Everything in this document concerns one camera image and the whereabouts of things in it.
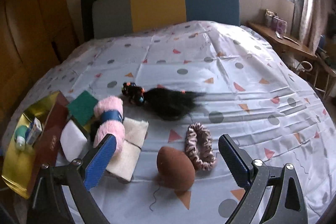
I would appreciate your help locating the black hair wig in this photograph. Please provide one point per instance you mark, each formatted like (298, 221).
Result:
(168, 103)

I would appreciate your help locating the beige cloth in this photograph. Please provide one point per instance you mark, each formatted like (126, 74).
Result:
(132, 134)

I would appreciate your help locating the brown egg-shaped makeup sponge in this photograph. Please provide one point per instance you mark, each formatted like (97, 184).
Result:
(174, 169)

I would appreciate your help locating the striped window curtain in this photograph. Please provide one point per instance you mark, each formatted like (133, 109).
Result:
(304, 3)

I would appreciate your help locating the pink satin scrunchie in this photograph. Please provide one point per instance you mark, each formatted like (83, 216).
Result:
(203, 158)

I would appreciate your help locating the printed bedsheet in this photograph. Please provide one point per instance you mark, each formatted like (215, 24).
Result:
(210, 69)

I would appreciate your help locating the gold and brown box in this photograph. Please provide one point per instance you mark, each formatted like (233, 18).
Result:
(50, 132)

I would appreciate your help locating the wooden wardrobe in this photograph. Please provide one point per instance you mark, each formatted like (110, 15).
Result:
(31, 29)

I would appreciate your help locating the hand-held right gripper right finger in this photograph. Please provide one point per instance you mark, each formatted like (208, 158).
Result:
(235, 158)

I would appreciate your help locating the pink fluffy towel roll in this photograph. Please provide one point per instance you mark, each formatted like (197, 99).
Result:
(110, 108)

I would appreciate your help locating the small blue white carton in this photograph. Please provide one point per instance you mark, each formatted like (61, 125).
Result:
(34, 130)

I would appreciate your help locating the grey yellow blue headboard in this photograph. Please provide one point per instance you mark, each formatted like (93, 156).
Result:
(157, 6)

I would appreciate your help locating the small white green-capped bottle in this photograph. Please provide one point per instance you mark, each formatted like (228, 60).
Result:
(20, 138)

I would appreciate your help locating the purple boxes on desk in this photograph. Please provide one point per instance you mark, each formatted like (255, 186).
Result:
(278, 23)

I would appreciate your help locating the wooden side desk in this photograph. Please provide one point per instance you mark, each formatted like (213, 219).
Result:
(283, 44)

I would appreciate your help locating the cluttered shelf unit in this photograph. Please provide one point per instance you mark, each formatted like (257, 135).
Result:
(326, 64)

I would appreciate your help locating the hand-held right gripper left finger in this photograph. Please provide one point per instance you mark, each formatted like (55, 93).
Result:
(101, 158)

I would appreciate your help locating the white foam sponge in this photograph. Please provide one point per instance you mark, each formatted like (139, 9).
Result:
(73, 141)

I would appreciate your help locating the green scouring sponge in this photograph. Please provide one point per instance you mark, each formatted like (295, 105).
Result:
(81, 107)

